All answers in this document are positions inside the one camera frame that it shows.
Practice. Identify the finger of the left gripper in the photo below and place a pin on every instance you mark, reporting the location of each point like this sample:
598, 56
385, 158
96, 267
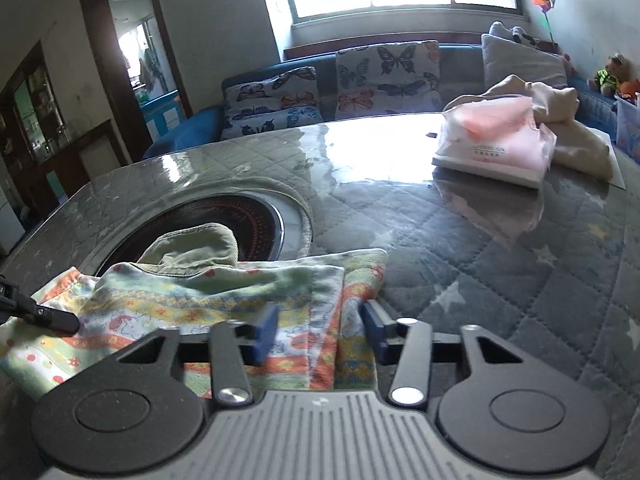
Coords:
14, 304

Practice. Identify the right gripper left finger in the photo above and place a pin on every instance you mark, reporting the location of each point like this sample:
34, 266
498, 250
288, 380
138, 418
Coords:
232, 346

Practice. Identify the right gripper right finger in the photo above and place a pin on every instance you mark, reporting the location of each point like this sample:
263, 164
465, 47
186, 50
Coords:
407, 345

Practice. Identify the colourful patterned child jacket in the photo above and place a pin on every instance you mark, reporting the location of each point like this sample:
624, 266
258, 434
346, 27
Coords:
193, 279

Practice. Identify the cream pink clothes pile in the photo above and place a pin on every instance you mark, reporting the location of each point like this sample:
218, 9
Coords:
577, 147

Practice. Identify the round black induction cooker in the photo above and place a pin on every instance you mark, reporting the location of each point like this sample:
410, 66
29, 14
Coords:
267, 225

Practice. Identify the dark wooden cabinet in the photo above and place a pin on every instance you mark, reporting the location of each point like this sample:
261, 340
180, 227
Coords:
42, 152

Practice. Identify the pink white packaged garment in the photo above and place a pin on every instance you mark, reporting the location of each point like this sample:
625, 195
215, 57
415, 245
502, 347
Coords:
496, 139

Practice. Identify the small butterfly print cushion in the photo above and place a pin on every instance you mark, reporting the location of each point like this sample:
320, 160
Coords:
287, 100

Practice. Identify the large butterfly print cushion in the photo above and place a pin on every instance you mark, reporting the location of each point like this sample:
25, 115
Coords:
388, 79

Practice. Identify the blue sofa bench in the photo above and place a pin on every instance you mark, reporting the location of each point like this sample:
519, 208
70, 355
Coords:
461, 72

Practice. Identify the grey white pillow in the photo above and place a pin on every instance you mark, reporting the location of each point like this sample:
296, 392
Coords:
511, 69

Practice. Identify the clear blue storage box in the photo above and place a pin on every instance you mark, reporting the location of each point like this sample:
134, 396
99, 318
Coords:
628, 128

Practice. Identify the black white plush toy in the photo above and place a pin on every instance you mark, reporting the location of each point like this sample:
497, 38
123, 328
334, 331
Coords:
516, 34

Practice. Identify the teddy bear green vest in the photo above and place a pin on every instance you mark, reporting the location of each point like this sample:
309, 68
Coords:
614, 79

